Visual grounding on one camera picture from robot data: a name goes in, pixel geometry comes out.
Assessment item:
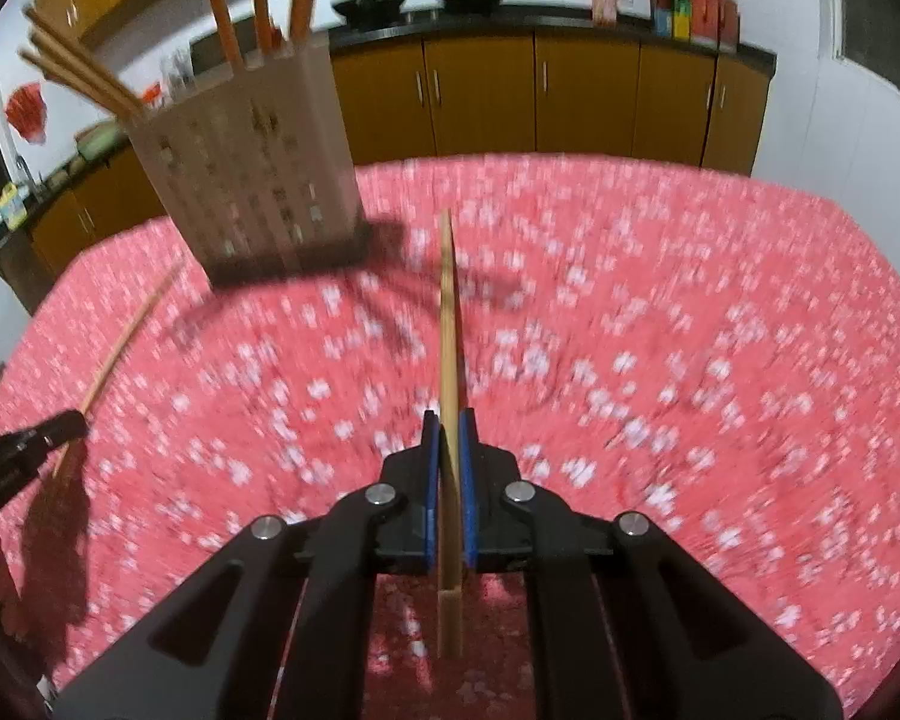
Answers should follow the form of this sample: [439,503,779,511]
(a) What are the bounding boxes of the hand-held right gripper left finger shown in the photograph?
[52,409,440,720]

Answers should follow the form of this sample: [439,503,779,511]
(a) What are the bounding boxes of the green pot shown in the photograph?
[75,120,132,158]

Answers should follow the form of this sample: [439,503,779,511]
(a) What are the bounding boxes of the black kitchen counter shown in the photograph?
[0,4,777,256]

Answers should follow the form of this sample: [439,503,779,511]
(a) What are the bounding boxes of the beige perforated chopstick holder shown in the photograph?
[124,34,372,290]

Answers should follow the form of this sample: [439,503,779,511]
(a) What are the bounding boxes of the yellow kitchen cabinets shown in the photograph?
[30,30,777,278]

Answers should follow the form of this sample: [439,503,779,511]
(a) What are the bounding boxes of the red packets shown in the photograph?
[645,0,740,50]

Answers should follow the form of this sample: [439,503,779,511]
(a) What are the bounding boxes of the red hanging decoration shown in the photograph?
[5,82,51,143]

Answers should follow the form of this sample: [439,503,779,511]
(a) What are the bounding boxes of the red floral tablecloth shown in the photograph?
[0,154,900,720]

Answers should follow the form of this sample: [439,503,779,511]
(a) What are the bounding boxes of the yellow bottle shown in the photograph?
[0,181,31,230]

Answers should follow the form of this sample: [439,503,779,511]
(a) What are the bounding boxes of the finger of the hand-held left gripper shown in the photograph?
[0,409,91,509]

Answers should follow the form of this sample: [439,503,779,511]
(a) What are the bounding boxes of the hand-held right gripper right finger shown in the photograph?
[460,408,845,720]

